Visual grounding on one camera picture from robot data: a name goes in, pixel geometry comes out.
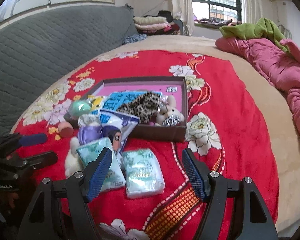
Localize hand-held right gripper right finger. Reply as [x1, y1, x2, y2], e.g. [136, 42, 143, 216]
[182, 147, 279, 240]

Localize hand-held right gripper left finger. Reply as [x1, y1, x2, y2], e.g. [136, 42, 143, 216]
[17, 147, 113, 240]

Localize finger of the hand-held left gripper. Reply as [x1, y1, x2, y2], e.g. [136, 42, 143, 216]
[0, 133, 48, 151]
[7, 151, 58, 171]

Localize green tissue pack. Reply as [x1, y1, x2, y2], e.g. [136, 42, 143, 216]
[121, 148, 165, 200]
[76, 137, 127, 193]

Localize white plush rabbit purple hat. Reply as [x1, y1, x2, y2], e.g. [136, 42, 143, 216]
[64, 124, 105, 178]

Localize pink makeup sponge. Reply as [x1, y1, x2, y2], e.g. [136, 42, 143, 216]
[57, 121, 74, 138]

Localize brown cardboard box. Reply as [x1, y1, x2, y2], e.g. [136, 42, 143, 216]
[63, 76, 189, 143]

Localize green makeup sponge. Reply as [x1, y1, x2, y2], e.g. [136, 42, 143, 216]
[68, 99, 92, 117]

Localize blue cartoon packet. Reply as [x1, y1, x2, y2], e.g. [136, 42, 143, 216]
[99, 108, 140, 157]

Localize small plush bear keychain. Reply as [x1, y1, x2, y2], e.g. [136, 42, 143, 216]
[154, 94, 185, 128]

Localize yellow cartoon packet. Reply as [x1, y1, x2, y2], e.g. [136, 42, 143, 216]
[87, 95, 106, 111]

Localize leopard print scrunchie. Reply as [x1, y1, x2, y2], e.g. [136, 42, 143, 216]
[116, 92, 163, 125]

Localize red floral blanket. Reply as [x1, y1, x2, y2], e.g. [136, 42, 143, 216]
[10, 50, 280, 240]

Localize grey quilted sofa cover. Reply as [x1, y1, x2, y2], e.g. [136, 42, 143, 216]
[0, 5, 139, 138]

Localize pink quilt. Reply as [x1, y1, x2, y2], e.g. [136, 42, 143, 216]
[215, 37, 300, 153]

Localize dark floral cloth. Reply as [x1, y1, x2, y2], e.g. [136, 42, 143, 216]
[122, 34, 148, 46]

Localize clothes on windowsill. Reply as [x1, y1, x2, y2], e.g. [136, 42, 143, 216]
[194, 17, 242, 28]

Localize stack of folded clothes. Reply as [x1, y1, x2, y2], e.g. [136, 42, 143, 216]
[133, 10, 183, 34]

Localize green cloth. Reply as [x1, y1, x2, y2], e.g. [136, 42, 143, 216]
[219, 17, 290, 53]

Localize cream curtain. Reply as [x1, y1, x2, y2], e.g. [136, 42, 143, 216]
[239, 0, 263, 24]
[166, 0, 195, 36]

